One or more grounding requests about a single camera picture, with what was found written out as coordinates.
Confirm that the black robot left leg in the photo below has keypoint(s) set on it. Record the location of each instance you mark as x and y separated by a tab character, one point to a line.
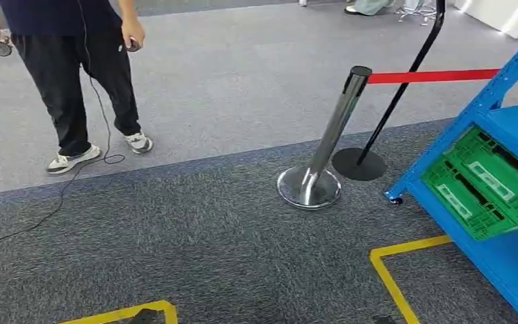
145	317

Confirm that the chair base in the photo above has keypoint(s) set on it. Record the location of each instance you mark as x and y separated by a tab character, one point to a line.
415	11

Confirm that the person's left hand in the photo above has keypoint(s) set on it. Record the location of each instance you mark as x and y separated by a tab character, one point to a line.
133	31

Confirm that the chrome stanchion post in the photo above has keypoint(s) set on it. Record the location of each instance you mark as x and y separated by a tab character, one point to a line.
337	125

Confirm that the white cabinet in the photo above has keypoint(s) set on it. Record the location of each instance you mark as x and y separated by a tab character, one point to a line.
500	15

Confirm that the seated person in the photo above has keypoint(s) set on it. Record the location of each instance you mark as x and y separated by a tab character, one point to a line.
368	6

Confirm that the red barrier belt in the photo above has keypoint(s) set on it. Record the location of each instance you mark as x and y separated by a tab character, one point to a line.
442	76

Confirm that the black round handheld controller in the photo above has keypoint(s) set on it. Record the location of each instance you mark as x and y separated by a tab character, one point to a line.
3	48
135	45

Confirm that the black pole stand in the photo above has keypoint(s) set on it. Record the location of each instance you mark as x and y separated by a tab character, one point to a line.
359	165

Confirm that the person with handheld controllers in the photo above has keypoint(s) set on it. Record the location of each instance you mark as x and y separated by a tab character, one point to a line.
58	67

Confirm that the yellow floor tape marking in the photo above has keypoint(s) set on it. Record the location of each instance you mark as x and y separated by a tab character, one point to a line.
169	311
386	273

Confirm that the blue metal shelf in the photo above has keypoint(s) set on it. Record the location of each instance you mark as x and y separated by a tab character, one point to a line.
500	268

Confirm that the green plastic crate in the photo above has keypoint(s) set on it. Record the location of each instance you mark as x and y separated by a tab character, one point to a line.
473	201

